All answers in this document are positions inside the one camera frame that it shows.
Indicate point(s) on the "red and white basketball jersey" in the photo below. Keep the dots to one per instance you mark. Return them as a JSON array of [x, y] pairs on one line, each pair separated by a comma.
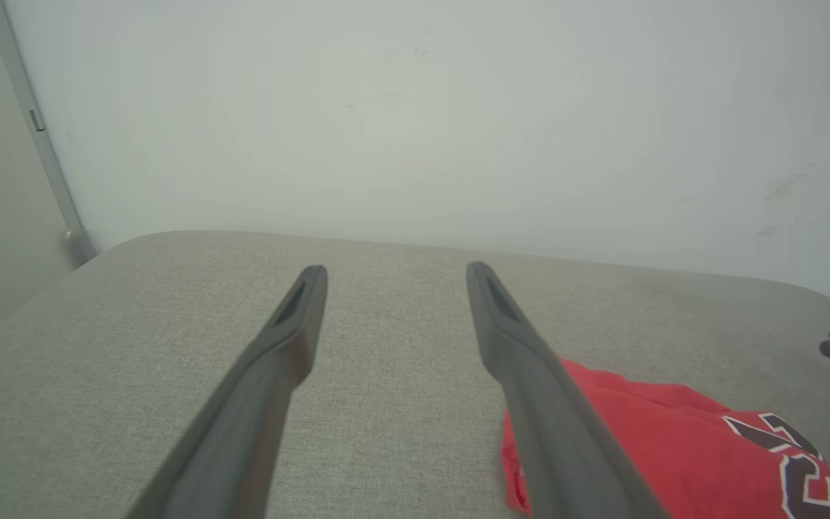
[[674, 447]]

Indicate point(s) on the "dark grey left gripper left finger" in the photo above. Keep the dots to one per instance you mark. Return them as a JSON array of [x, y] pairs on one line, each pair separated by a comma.
[[242, 432]]

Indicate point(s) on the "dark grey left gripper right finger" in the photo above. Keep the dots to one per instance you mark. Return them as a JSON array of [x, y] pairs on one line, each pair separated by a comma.
[[552, 432]]

